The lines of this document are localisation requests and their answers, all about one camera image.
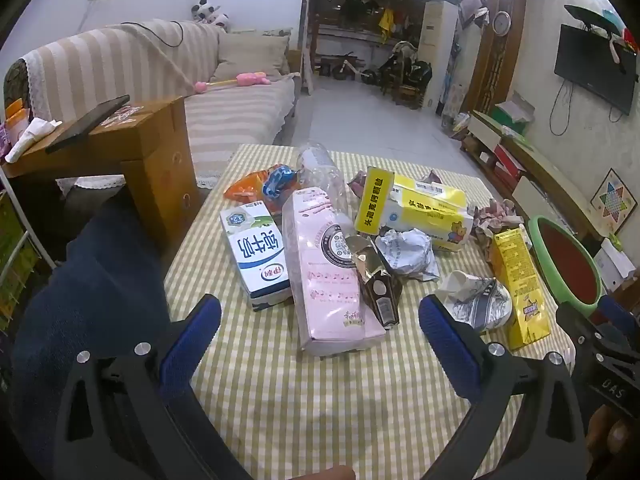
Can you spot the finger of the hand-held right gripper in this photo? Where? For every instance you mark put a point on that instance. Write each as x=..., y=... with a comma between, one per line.
x=575, y=330
x=617, y=315

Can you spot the dark stroller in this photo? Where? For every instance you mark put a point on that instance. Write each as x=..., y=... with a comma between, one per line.
x=407, y=70

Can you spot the blue white wrapper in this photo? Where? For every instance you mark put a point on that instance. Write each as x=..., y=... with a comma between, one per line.
x=277, y=180

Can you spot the small wooden chair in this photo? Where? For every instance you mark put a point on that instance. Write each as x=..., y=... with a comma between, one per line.
x=407, y=95

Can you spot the crushed printed paper cup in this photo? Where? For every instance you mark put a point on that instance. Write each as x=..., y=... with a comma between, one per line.
x=475, y=300

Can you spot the person's leg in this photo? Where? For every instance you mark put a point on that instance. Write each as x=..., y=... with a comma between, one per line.
x=90, y=285

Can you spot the white standing air conditioner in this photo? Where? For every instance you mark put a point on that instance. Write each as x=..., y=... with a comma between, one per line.
x=435, y=35

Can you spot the black phone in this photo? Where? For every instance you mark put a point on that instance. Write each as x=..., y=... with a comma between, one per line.
x=90, y=122

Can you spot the yellow carton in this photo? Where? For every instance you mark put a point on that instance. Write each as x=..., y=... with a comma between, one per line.
x=520, y=280

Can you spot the beige cushion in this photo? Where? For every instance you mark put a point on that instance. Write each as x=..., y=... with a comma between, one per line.
x=250, y=57

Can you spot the black white plush toy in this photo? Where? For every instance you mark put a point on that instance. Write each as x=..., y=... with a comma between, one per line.
x=221, y=20
x=202, y=10

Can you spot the tilted picture frames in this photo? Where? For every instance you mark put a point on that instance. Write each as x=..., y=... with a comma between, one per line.
x=472, y=2

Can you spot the pink box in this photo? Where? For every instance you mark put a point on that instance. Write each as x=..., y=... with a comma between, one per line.
x=325, y=270

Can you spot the red white wrapper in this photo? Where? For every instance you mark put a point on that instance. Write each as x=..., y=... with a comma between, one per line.
x=122, y=114

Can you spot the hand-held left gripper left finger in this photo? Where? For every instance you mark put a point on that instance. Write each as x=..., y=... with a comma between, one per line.
x=187, y=350

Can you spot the wooden side table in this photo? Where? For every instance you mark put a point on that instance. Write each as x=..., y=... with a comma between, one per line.
x=150, y=160

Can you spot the star pattern game board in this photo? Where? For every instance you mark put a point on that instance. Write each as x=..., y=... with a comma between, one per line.
x=611, y=202

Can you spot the long television cabinet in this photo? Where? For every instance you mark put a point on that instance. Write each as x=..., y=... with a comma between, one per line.
x=540, y=170

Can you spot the yellow hanging garment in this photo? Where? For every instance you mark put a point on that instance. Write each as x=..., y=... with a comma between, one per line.
x=386, y=22

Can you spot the black wall television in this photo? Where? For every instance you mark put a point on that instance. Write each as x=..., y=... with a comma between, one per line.
x=590, y=70

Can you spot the white blue milk carton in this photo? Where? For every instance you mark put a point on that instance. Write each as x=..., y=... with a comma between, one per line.
x=255, y=255

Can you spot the pink paper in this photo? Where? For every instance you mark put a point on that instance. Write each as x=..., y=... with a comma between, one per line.
x=495, y=220

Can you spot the clear plastic bottle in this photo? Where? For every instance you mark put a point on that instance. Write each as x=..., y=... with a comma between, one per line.
x=320, y=170

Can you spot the red box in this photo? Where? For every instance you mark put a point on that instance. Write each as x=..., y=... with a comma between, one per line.
x=507, y=160

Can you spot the round wall clock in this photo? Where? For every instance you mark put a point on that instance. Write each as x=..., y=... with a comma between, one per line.
x=501, y=22

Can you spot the white paper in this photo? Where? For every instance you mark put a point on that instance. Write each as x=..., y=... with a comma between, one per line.
x=407, y=255

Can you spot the beige striped sofa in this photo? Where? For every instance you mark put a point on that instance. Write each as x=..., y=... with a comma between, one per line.
x=240, y=115

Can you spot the white balance bike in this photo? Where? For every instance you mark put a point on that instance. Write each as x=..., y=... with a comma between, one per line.
x=356, y=70

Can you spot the gold brown wrapper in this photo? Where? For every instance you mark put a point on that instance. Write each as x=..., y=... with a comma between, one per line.
x=377, y=285

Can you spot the yellow white medicine box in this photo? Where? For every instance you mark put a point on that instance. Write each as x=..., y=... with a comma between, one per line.
x=430, y=210

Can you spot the person's right hand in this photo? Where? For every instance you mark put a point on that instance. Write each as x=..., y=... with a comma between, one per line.
x=612, y=435

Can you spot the person's left hand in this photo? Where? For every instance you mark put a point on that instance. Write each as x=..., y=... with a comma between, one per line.
x=320, y=474

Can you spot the pink toy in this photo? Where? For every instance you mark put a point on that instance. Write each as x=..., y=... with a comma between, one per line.
x=250, y=80

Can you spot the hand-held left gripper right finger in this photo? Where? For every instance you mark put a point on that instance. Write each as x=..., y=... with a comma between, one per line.
x=450, y=350

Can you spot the orange snack wrapper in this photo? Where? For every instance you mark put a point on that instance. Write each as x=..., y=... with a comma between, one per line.
x=245, y=187

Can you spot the green box with paper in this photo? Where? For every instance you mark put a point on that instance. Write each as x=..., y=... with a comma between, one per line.
x=512, y=112

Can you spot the orange packet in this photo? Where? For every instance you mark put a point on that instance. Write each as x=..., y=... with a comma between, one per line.
x=14, y=117

